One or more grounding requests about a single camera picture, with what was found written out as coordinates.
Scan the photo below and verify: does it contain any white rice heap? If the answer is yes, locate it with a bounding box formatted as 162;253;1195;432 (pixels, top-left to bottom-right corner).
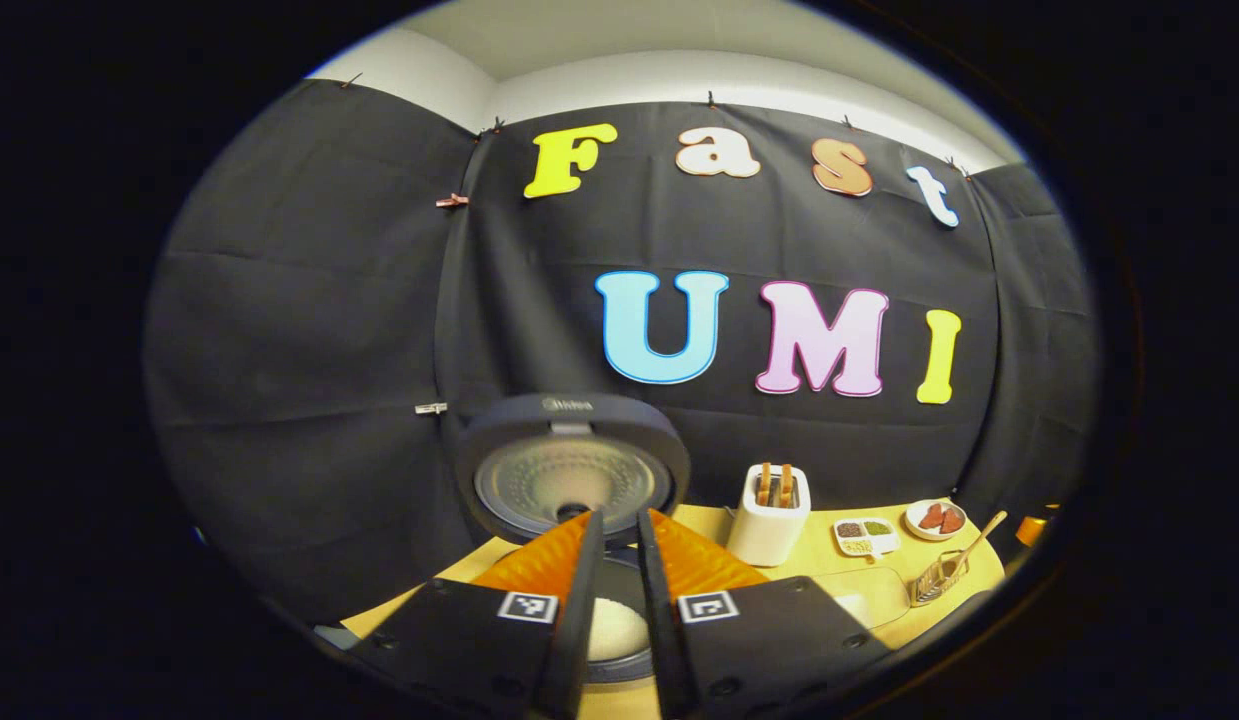
587;597;650;663

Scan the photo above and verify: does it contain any black backdrop cloth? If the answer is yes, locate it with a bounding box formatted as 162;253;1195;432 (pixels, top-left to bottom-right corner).
144;80;1100;626

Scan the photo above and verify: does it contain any dark blue rice cooker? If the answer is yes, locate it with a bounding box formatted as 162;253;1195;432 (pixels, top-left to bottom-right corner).
454;393;692;686

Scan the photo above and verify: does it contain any white round plate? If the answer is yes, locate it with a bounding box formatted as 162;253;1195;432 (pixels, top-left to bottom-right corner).
904;498;969;542

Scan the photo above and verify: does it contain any white toaster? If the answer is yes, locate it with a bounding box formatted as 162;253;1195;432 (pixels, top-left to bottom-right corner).
726;463;812;568

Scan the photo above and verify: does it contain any clear box of rice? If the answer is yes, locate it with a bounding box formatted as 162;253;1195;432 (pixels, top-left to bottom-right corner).
814;567;910;631

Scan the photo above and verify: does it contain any metal wire chopstick holder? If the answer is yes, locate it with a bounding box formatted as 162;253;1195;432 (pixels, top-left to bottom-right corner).
909;550;970;608

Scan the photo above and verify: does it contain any wooden spoon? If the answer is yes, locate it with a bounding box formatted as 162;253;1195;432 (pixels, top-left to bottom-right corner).
924;511;1008;591

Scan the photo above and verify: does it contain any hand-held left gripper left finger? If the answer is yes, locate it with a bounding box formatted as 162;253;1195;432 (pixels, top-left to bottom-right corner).
344;508;606;720

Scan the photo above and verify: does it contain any white divided bean dish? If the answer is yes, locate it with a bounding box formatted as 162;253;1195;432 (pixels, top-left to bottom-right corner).
832;516;901;559

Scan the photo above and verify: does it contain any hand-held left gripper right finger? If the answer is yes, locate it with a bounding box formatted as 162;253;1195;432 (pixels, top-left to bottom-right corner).
636;508;892;720

